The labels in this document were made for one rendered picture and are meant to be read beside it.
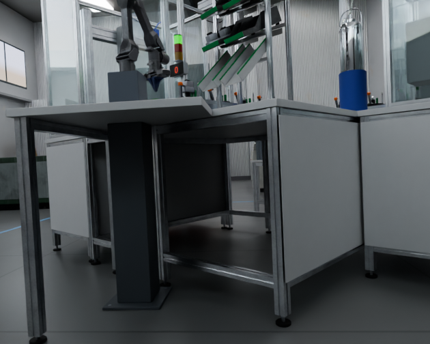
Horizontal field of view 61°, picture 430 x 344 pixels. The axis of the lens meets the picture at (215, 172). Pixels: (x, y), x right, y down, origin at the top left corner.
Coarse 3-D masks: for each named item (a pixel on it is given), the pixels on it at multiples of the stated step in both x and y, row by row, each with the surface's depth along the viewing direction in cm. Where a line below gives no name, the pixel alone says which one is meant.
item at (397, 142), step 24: (360, 120) 186; (384, 120) 177; (408, 120) 170; (384, 144) 178; (408, 144) 171; (384, 168) 178; (408, 168) 171; (384, 192) 179; (408, 192) 172; (384, 216) 180; (408, 216) 172; (384, 240) 180; (408, 240) 173
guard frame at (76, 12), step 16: (80, 0) 296; (192, 16) 338; (80, 32) 243; (80, 48) 243; (80, 64) 243; (48, 80) 277; (80, 80) 243; (48, 96) 277; (80, 96) 243; (208, 96) 333
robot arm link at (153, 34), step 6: (138, 0) 173; (138, 6) 176; (138, 12) 178; (144, 12) 179; (138, 18) 180; (144, 18) 179; (144, 24) 181; (150, 24) 183; (144, 30) 183; (150, 30) 183; (144, 36) 185; (150, 36) 183; (156, 36) 185; (150, 42) 185
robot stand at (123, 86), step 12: (108, 72) 164; (120, 72) 163; (132, 72) 163; (108, 84) 164; (120, 84) 163; (132, 84) 163; (144, 84) 172; (120, 96) 164; (132, 96) 163; (144, 96) 172
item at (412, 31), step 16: (400, 0) 180; (416, 0) 175; (400, 16) 180; (416, 16) 176; (400, 32) 181; (416, 32) 176; (400, 48) 181; (416, 48) 176; (400, 64) 182; (416, 64) 177; (400, 80) 182; (416, 80) 177; (400, 96) 182; (416, 96) 177
